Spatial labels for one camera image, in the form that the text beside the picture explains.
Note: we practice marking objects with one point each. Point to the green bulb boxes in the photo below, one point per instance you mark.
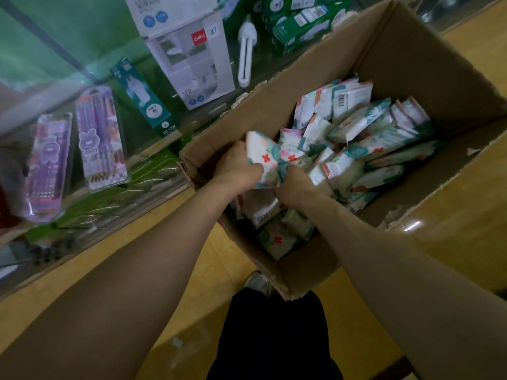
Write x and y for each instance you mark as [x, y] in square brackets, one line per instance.
[301, 19]

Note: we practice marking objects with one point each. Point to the person's right forearm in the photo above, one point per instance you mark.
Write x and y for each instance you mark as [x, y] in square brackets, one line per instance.
[412, 289]

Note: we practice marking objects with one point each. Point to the pile of packets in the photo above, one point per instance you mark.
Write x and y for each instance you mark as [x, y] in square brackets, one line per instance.
[356, 134]

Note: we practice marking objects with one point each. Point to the brown cardboard box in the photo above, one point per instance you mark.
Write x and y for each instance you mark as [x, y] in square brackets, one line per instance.
[412, 59]

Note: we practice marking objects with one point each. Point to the white printed box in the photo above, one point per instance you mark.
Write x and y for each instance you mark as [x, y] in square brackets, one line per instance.
[186, 51]

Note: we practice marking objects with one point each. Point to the person's black white shoe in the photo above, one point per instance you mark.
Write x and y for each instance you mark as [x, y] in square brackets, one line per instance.
[257, 282]

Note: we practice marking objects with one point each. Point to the white tube lamp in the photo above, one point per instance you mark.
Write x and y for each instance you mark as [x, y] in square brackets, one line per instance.
[247, 47]

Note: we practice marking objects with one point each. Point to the person's left forearm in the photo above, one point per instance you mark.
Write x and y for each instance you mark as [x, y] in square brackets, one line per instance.
[111, 304]

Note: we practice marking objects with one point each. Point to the person's left hand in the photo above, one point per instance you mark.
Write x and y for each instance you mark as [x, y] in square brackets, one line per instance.
[236, 170]

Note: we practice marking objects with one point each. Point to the person's right hand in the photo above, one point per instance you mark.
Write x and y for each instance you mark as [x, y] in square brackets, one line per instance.
[297, 187]

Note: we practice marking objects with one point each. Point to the clear wrapped purple items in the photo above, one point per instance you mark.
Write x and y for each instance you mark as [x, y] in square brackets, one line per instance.
[99, 138]

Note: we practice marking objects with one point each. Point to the slim green white box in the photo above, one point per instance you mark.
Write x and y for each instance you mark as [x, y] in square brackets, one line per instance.
[142, 99]

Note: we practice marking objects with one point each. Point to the person's black trousers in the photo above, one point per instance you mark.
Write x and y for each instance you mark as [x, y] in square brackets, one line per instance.
[273, 336]

